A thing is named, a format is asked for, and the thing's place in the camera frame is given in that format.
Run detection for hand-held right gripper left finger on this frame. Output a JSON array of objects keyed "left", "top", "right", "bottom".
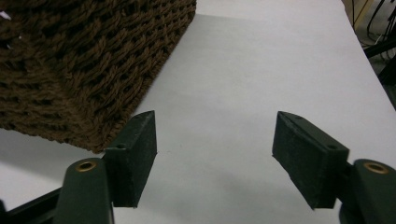
[{"left": 53, "top": 110, "right": 158, "bottom": 224}]

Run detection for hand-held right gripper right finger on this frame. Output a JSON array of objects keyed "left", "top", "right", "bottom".
[{"left": 272, "top": 110, "right": 396, "bottom": 224}]

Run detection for brown woven basket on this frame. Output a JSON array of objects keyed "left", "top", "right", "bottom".
[{"left": 0, "top": 0, "right": 198, "bottom": 154}]

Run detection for black cable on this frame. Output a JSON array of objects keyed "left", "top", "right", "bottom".
[{"left": 366, "top": 0, "right": 387, "bottom": 40}]

